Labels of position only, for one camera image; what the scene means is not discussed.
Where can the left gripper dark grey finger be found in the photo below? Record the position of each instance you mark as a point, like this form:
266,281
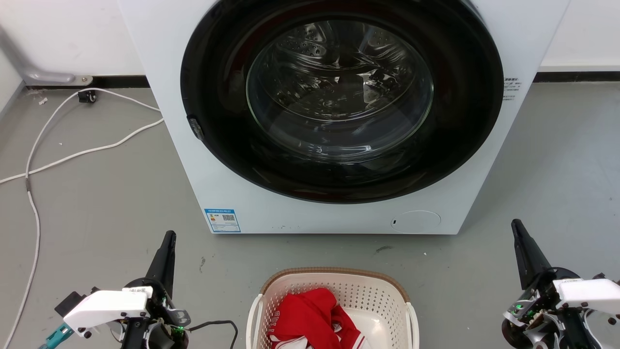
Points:
163,261

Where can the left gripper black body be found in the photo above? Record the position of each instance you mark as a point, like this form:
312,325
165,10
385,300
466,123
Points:
162,310

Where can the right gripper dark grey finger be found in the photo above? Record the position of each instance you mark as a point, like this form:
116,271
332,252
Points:
529,257

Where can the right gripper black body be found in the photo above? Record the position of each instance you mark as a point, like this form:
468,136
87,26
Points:
537,310

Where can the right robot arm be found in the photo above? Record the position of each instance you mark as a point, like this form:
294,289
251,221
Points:
608,337

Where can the cream perforated plastic laundry basket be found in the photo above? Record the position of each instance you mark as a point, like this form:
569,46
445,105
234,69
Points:
368,291

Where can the blue energy label sticker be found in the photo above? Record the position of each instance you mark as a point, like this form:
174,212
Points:
222,220

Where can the white round filter cover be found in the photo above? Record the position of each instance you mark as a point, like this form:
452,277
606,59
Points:
416,222

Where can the red garment with white trim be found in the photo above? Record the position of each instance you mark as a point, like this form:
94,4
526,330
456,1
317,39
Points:
305,317

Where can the white front-load washing machine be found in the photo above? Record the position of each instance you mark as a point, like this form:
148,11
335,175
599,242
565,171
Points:
300,218

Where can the small printed text sticker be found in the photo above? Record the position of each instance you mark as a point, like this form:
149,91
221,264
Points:
511,88

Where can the black round glass washer door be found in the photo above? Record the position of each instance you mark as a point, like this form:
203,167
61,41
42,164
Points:
218,72

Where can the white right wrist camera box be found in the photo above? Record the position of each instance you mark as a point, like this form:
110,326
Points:
591,293

